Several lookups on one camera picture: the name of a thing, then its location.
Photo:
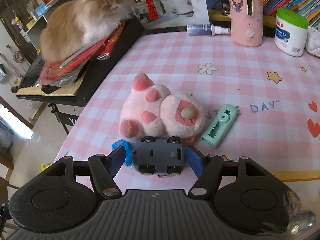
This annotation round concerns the grey toy car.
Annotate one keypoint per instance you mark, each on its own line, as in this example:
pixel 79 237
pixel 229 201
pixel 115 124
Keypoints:
pixel 157 155

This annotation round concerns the pink checked tablecloth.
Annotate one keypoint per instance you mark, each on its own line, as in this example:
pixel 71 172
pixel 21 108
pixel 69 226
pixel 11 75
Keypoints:
pixel 250 80

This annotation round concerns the pink plush pig toy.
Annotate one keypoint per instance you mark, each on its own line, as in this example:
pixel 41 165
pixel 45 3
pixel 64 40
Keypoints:
pixel 150 105

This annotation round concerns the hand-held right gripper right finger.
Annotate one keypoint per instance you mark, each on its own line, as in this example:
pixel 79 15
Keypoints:
pixel 196 161

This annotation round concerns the pink humidifier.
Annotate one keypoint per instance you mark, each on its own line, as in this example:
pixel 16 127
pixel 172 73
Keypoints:
pixel 246 17

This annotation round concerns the white cotton pad pack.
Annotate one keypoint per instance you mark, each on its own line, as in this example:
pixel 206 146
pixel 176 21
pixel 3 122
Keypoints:
pixel 313 42

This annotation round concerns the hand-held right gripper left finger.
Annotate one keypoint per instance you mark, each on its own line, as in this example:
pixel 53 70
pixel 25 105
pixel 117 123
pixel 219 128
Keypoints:
pixel 116 160

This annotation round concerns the white pen cup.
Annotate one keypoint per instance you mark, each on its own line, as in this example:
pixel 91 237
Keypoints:
pixel 176 3

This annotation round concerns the dark spray bottle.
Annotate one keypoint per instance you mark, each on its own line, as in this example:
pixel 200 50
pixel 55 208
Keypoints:
pixel 200 29

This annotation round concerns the black folding stand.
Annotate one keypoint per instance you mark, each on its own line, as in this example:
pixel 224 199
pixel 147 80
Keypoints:
pixel 67 120

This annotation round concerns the orange fluffy cat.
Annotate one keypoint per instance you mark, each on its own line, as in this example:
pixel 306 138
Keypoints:
pixel 82 22

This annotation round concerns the blue fuzzy tuft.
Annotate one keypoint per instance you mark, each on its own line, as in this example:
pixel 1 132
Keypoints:
pixel 119 143

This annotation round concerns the white jar green lid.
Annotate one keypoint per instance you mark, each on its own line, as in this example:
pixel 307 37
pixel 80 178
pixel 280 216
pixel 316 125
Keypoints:
pixel 290 37

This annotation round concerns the mint green plastic tool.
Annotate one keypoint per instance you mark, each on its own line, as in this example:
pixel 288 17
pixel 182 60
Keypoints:
pixel 220 127

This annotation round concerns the white side shelf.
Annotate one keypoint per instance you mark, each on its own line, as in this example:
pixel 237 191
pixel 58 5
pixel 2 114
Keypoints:
pixel 37 17

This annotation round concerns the stack of red packets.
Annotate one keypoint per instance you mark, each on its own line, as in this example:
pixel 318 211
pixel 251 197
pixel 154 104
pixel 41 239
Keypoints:
pixel 75 65

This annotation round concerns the red tassel ornament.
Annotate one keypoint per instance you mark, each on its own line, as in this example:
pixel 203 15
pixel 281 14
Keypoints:
pixel 150 2

